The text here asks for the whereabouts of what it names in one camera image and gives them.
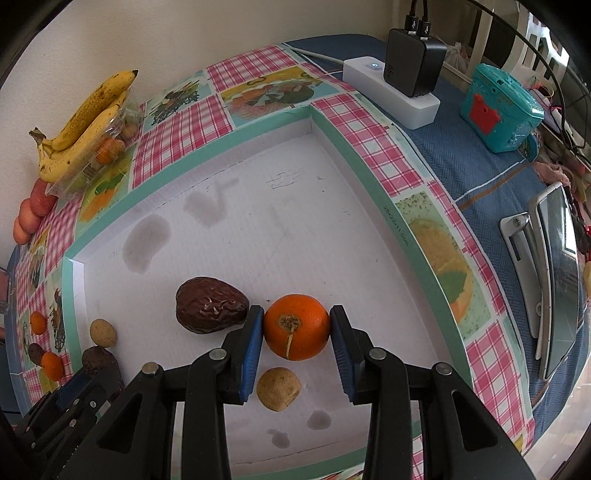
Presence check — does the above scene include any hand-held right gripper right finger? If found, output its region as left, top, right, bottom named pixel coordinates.
left=329, top=305, right=536, bottom=480

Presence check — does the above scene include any silver tablet stand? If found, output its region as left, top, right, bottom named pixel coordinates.
left=500, top=212, right=550, bottom=340

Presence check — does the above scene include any yellow banana bunch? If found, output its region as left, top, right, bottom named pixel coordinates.
left=28, top=69, right=139, bottom=183

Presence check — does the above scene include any white shallow box teal rim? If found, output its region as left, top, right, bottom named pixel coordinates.
left=60, top=104, right=474, bottom=480

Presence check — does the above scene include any white power strip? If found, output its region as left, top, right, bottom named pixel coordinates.
left=342, top=56, right=441, bottom=130

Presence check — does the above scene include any clear plastic container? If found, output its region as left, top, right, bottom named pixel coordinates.
left=46, top=104, right=145, bottom=200

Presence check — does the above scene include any white power cord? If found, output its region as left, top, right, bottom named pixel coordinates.
left=288, top=44, right=347, bottom=66

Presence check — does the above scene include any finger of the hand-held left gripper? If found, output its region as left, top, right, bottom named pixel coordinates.
left=88, top=375, right=126, bottom=416
left=55, top=374, right=96, bottom=412

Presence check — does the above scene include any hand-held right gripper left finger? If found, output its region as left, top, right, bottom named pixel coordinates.
left=58, top=305, right=265, bottom=480

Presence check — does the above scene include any tangerine inside clear container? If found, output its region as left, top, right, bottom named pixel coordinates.
left=95, top=138, right=125, bottom=166

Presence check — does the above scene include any tablet with dark screen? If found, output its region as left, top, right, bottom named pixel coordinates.
left=536, top=181, right=581, bottom=381

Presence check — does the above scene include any white chair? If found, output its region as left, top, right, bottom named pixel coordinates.
left=466, top=0, right=571, bottom=84

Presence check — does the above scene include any small tan round fruit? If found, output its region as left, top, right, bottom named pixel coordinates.
left=89, top=318, right=117, bottom=348
left=256, top=367, right=302, bottom=411

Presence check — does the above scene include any teal toy box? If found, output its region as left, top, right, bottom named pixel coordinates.
left=460, top=63, right=546, bottom=154

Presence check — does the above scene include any blue tablecloth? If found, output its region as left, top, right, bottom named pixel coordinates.
left=284, top=34, right=591, bottom=416

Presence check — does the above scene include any white plastic bag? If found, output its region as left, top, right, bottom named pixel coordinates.
left=443, top=41, right=469, bottom=75

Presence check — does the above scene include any black charger block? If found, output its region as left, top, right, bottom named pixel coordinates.
left=385, top=28, right=448, bottom=99

